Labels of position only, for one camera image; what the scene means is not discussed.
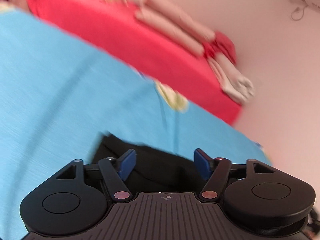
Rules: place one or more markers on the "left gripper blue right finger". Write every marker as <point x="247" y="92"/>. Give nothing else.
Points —
<point x="206" y="166"/>

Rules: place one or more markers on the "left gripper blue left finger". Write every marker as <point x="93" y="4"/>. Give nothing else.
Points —
<point x="112" y="168"/>

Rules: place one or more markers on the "black pants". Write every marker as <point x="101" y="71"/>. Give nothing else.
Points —
<point x="155" y="170"/>

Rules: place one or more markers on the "rolled cream blanket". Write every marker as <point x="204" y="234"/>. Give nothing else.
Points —
<point x="238" y="87"/>

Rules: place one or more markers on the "blue floral bedsheet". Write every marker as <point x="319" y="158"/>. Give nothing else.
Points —
<point x="59" y="95"/>

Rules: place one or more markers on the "red crumpled cloth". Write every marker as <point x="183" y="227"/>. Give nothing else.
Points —
<point x="220" y="44"/>

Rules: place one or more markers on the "lower pink pillow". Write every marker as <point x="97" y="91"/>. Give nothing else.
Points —
<point x="164" y="26"/>

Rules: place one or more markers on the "pink pillow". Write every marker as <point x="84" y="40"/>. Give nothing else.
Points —
<point x="182" y="19"/>
<point x="164" y="26"/>

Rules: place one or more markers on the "red bedsheet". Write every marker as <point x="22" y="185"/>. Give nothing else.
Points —
<point x="113" y="28"/>

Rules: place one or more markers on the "upper pink pillow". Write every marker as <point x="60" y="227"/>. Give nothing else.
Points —
<point x="182" y="19"/>

